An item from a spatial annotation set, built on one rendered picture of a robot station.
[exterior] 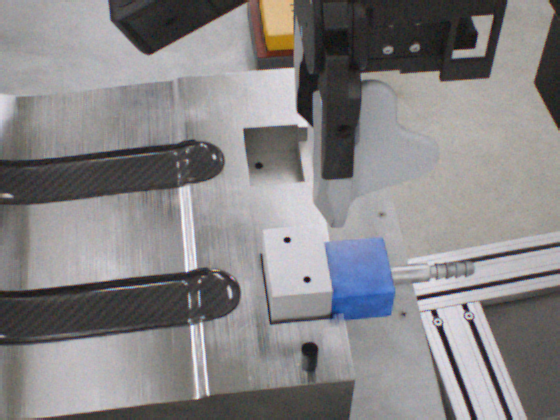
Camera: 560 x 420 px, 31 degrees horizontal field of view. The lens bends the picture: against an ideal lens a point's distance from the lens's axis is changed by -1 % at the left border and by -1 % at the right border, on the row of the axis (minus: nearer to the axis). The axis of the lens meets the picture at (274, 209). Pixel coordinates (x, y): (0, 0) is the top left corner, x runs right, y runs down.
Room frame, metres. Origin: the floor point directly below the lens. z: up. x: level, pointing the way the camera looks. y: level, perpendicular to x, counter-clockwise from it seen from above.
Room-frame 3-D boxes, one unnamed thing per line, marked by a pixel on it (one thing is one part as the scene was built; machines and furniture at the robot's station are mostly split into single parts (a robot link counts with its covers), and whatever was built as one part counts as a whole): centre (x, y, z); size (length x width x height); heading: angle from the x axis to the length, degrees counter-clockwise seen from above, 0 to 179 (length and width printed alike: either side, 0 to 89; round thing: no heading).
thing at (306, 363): (0.30, -0.02, 0.90); 0.01 x 0.01 x 0.02; 8
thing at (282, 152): (0.46, 0.00, 0.87); 0.05 x 0.05 x 0.04; 8
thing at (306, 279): (0.36, -0.06, 0.89); 0.13 x 0.05 x 0.05; 98
